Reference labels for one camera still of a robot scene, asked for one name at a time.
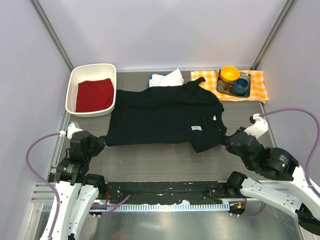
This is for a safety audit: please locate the orange checkered cloth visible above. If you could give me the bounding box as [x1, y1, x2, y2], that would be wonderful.
[190, 69, 270, 104]

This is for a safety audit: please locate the black t shirt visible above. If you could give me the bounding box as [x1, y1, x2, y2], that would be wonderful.
[102, 77, 227, 153]

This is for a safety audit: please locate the white plastic tub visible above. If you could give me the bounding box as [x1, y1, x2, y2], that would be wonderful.
[65, 63, 117, 118]

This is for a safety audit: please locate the blue t shirt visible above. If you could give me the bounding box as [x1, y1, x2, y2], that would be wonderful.
[146, 73, 167, 89]

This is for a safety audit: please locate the white t shirt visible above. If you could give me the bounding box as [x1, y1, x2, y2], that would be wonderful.
[148, 68, 184, 87]

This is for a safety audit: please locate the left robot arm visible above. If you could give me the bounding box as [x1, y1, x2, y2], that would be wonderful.
[41, 129, 107, 240]

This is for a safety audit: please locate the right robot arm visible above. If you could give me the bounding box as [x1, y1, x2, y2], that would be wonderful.
[225, 129, 320, 235]

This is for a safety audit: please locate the red t shirt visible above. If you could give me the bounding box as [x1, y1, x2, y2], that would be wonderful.
[75, 78, 114, 113]

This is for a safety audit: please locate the blue mug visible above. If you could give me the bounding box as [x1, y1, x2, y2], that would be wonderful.
[229, 78, 249, 96]

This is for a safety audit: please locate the dark patterned tray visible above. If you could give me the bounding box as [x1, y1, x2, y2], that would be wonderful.
[216, 72, 251, 98]

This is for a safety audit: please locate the orange bowl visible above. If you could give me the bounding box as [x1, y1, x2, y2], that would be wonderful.
[220, 65, 240, 83]

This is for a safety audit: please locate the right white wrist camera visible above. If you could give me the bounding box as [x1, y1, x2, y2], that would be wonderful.
[245, 113, 269, 139]

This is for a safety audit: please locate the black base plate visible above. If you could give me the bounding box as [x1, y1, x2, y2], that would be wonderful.
[106, 181, 245, 205]

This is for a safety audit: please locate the slotted cable duct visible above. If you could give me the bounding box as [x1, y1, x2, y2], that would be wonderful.
[42, 201, 230, 213]

